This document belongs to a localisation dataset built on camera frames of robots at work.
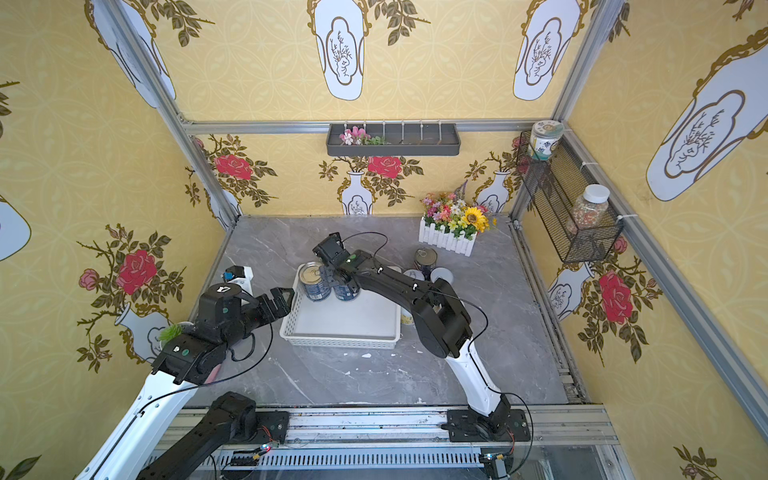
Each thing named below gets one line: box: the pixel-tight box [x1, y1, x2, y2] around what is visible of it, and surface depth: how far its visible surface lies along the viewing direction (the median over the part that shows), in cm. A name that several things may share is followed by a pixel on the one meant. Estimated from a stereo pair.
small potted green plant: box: [159, 323, 184, 345], surface depth 81 cm
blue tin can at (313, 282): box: [298, 261, 332, 302], surface depth 94 cm
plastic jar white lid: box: [573, 184, 611, 230], surface depth 66 cm
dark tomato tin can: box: [413, 247, 438, 271], surface depth 98 cm
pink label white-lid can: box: [430, 267, 454, 285], surface depth 100 cm
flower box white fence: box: [419, 180, 490, 257], surface depth 102 cm
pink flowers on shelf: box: [339, 126, 391, 146], surface depth 89 cm
